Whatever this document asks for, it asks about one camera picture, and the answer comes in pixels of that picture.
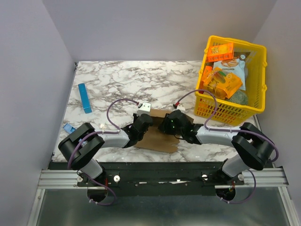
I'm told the purple cable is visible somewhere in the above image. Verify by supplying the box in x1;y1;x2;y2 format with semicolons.
67;98;141;170
173;89;281;163

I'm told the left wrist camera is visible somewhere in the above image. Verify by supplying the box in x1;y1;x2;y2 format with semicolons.
136;102;151;116

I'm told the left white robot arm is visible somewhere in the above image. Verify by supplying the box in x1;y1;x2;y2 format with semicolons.
58;114;153;179

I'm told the small orange packet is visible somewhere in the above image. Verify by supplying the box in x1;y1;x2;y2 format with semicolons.
203;65;213;78

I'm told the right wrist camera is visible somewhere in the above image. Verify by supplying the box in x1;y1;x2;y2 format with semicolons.
177;104;186;112

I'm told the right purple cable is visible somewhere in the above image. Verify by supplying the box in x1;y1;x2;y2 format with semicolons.
173;89;281;163

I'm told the brown cardboard box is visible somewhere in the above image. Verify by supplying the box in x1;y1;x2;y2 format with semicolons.
135;109;180;153

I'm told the small blue box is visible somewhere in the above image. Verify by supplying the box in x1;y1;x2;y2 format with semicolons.
63;123;76;134

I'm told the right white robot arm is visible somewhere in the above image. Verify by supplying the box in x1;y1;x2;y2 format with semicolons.
158;110;275;182

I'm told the orange snack box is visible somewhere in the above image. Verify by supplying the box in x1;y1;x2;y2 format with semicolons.
206;42;234;62

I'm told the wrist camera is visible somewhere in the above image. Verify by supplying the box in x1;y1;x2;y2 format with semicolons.
136;102;151;116
177;104;186;112

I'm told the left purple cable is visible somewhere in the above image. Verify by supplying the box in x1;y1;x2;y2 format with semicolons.
67;98;141;170

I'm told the long blue box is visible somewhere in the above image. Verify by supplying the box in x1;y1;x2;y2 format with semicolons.
78;83;92;113

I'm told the orange mango snack bag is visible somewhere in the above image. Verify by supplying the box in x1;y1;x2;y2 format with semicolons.
201;67;243;99

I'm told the light blue snack bag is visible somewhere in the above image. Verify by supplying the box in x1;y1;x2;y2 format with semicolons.
213;58;246;90

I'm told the yellow plastic basket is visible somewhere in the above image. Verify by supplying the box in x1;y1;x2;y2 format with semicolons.
196;35;267;126

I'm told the green textured pouch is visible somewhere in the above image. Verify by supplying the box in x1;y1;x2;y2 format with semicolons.
227;89;248;105

